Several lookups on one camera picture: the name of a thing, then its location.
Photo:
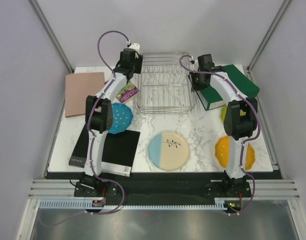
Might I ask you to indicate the green lever arch binder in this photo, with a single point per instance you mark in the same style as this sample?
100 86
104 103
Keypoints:
210 98

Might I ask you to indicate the blue slotted cable duct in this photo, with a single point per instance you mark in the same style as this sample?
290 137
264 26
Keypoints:
104 204

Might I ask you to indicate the pink folder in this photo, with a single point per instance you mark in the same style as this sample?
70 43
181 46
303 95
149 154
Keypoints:
78 86

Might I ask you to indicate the purple paperback book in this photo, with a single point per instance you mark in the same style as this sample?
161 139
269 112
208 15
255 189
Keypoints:
127 93

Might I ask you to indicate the orange polka dot plate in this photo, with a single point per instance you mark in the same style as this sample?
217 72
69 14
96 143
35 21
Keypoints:
222 148

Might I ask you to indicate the black binder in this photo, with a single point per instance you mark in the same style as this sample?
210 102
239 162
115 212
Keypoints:
118 155

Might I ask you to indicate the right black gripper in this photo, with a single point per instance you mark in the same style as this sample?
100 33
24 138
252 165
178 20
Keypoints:
193 87

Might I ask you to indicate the green polka dot plate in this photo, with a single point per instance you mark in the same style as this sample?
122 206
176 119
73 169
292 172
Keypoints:
224 110

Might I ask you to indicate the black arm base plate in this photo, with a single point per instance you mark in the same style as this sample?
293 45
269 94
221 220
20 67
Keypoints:
155 187

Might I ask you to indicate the cream and blue plate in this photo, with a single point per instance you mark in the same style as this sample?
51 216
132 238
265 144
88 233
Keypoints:
169 151

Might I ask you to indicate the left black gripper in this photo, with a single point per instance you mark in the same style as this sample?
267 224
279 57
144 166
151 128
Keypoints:
139 61

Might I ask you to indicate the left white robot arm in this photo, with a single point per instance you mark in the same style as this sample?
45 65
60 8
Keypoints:
99 119

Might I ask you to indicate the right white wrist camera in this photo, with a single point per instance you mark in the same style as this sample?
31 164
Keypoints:
192 60

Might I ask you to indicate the wire dish rack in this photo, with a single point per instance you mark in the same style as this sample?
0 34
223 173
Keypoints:
164 85

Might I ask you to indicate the blue polka dot plate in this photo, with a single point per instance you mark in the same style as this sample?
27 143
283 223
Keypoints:
122 118

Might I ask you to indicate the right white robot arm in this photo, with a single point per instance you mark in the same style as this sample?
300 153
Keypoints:
240 122

